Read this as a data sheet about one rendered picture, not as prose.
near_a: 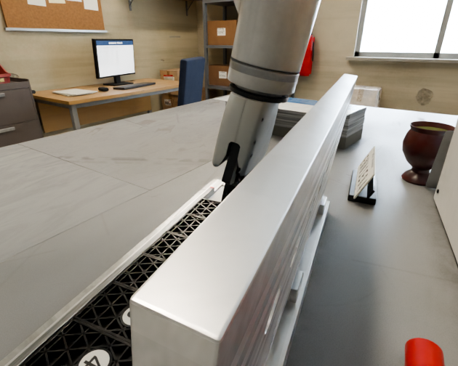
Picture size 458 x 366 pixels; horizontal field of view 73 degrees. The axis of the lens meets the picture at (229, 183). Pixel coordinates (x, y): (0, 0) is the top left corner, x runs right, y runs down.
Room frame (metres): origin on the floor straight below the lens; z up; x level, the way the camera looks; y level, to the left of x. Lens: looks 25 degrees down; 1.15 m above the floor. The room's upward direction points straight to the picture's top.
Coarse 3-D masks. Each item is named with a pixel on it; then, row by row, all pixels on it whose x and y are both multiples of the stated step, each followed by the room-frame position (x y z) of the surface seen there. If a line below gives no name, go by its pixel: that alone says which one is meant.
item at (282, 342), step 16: (320, 208) 0.40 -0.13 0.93; (160, 224) 0.37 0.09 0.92; (320, 224) 0.37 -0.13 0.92; (144, 240) 0.33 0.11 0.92; (320, 240) 0.36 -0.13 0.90; (128, 256) 0.30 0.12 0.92; (304, 256) 0.30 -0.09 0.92; (112, 272) 0.27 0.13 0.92; (304, 272) 0.27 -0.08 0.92; (304, 288) 0.25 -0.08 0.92; (288, 304) 0.23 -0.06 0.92; (48, 320) 0.20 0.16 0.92; (288, 320) 0.21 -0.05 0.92; (32, 336) 0.19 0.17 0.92; (288, 336) 0.19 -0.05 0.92; (16, 352) 0.17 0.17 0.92; (272, 352) 0.18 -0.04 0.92; (288, 352) 0.18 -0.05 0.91
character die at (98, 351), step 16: (64, 336) 0.18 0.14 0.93; (80, 336) 0.18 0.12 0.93; (96, 336) 0.18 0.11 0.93; (112, 336) 0.18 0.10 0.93; (48, 352) 0.17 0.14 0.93; (64, 352) 0.17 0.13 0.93; (80, 352) 0.17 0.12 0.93; (96, 352) 0.17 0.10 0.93; (112, 352) 0.17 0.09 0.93; (128, 352) 0.17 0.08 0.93
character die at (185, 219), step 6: (186, 216) 0.38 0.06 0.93; (192, 216) 0.37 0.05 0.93; (180, 222) 0.36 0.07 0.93; (186, 222) 0.36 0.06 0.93; (192, 222) 0.36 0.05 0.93; (198, 222) 0.36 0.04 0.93; (174, 228) 0.34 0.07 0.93; (180, 228) 0.35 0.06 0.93; (186, 228) 0.34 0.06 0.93; (192, 228) 0.34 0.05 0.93; (180, 234) 0.33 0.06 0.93; (186, 234) 0.33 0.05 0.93
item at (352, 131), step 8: (280, 112) 0.89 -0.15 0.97; (288, 112) 0.87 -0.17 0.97; (296, 112) 0.86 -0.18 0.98; (360, 112) 0.82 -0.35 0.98; (280, 120) 0.89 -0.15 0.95; (288, 120) 0.87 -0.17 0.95; (296, 120) 0.85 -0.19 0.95; (352, 120) 0.79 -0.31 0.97; (360, 120) 0.83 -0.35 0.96; (280, 128) 0.88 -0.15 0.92; (288, 128) 0.87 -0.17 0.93; (344, 128) 0.77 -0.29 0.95; (352, 128) 0.79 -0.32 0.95; (360, 128) 0.84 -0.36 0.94; (280, 136) 0.88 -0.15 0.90; (344, 136) 0.77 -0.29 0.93; (352, 136) 0.80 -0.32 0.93; (360, 136) 0.85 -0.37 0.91; (344, 144) 0.76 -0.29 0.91; (352, 144) 0.80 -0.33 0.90
